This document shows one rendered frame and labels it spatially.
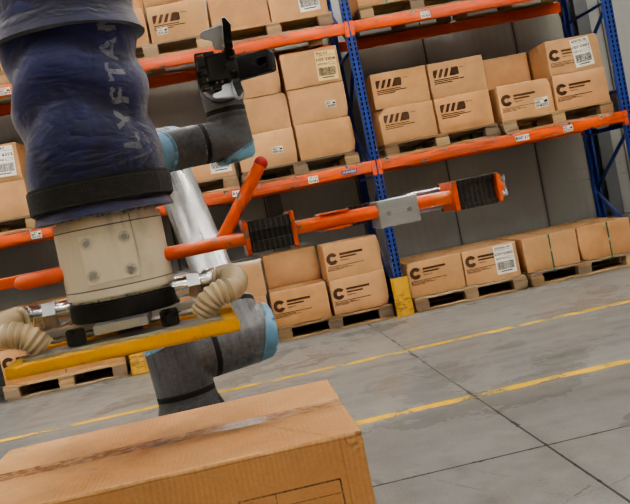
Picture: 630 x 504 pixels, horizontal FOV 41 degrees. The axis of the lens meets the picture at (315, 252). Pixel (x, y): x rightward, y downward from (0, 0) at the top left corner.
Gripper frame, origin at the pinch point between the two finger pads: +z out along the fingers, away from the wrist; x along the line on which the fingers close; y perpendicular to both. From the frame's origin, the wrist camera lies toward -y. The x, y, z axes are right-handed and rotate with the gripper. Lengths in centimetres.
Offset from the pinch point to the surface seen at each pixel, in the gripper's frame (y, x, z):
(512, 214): -360, -87, -802
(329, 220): -7.3, -33.5, 25.4
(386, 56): -247, 124, -806
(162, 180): 17.5, -22.2, 27.5
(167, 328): 21, -44, 35
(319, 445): 3, -64, 43
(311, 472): 5, -68, 43
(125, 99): 20.4, -9.2, 29.4
